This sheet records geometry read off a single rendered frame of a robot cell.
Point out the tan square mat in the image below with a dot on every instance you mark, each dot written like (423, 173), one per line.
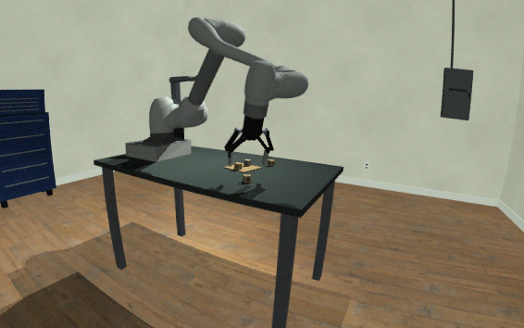
(245, 168)

